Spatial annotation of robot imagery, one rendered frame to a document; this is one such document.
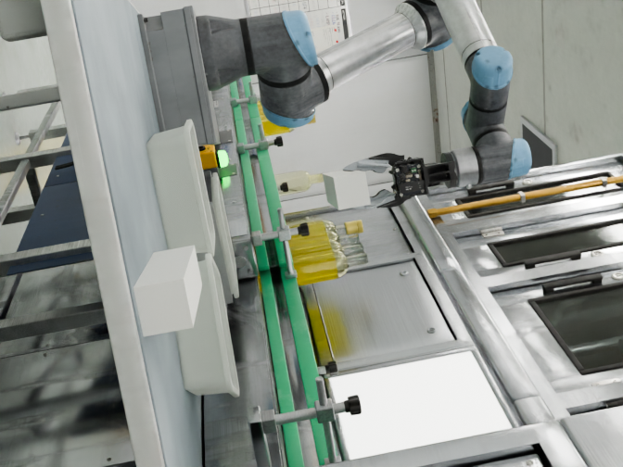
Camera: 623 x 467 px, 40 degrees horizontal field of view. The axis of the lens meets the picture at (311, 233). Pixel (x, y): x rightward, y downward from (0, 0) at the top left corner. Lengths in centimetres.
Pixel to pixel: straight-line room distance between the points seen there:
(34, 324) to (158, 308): 111
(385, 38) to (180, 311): 108
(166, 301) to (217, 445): 46
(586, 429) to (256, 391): 63
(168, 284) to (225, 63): 78
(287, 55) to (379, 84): 637
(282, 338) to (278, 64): 55
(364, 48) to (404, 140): 640
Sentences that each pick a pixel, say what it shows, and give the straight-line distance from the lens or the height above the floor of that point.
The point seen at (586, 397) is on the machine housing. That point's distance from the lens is 181.
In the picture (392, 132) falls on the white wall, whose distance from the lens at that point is 826.
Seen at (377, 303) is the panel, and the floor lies 115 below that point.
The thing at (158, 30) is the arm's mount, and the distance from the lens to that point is 170.
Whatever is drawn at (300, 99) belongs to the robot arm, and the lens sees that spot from 184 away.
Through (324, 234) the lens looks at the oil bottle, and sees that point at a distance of 211.
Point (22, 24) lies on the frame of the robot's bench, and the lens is 108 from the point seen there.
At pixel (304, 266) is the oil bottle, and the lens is 199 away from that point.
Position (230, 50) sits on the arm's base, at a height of 91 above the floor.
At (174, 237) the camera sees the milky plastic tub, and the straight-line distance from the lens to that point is 144.
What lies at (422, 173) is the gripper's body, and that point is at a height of 123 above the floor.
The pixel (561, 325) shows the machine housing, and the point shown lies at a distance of 206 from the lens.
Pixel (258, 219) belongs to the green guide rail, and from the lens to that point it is 199.
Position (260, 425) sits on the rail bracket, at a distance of 129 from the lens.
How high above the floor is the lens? 92
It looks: 3 degrees up
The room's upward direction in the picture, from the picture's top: 80 degrees clockwise
